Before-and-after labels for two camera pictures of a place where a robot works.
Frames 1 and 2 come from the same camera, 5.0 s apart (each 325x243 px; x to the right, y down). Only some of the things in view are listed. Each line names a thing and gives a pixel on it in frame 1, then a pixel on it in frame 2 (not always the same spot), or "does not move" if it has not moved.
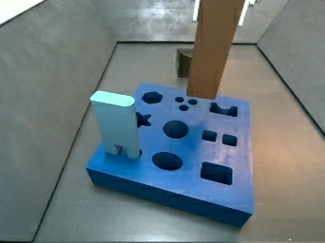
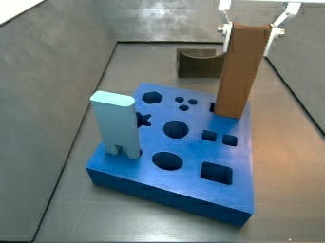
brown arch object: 215,30 → 249,38
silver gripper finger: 195,9 → 225,28
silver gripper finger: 248,4 → 290,9
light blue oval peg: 115,116 does not move
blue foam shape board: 195,160 does not move
